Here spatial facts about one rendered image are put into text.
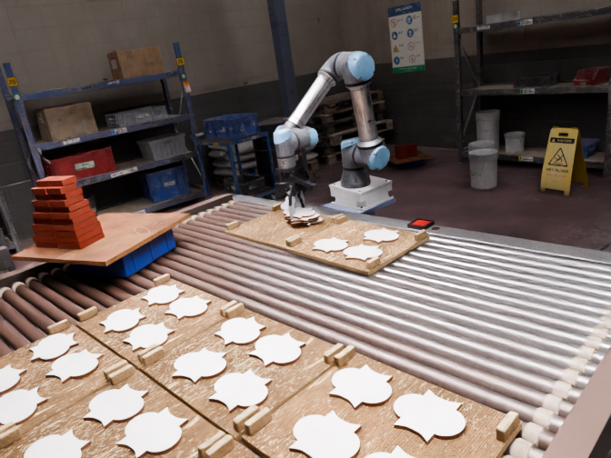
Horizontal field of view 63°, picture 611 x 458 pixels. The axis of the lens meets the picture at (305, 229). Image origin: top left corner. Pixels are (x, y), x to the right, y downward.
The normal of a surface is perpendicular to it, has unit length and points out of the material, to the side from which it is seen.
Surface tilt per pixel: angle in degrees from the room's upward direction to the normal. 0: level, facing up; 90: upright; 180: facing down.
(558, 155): 75
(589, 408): 0
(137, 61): 88
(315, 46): 90
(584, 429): 0
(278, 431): 0
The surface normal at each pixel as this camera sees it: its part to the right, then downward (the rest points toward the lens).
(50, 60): 0.62, 0.18
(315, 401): -0.14, -0.93
